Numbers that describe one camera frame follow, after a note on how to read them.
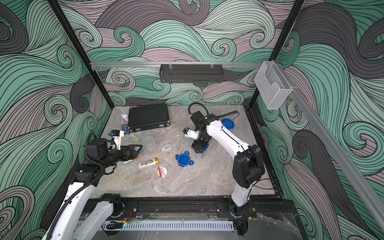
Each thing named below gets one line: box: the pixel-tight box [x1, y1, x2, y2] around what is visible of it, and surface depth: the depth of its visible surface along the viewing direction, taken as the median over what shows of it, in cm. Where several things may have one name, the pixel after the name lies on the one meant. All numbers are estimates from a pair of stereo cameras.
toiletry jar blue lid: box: [142, 136, 157, 156], surface depth 88 cm
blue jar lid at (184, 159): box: [175, 150, 195, 167], surface depth 93 cm
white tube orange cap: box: [138, 157, 159, 169], surface depth 89 cm
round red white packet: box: [157, 166, 168, 178], surface depth 87 cm
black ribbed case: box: [128, 103, 171, 133], surface depth 109 cm
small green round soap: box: [131, 134, 139, 141], surface depth 103 cm
